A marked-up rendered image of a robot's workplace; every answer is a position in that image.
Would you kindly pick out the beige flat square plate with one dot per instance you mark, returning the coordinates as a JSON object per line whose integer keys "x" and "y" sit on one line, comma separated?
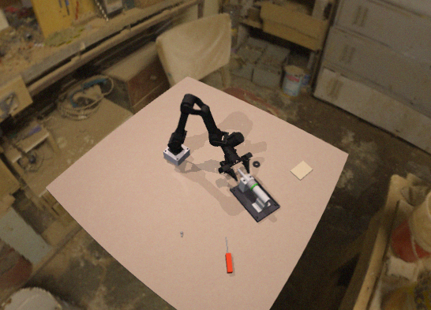
{"x": 301, "y": 170}

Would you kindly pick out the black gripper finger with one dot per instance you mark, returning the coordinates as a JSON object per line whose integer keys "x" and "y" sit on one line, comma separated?
{"x": 231, "y": 173}
{"x": 246, "y": 165}

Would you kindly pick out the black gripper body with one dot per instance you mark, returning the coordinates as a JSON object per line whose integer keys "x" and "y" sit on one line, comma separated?
{"x": 232, "y": 156}

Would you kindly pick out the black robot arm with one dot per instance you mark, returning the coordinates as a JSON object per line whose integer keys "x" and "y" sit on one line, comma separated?
{"x": 215, "y": 135}

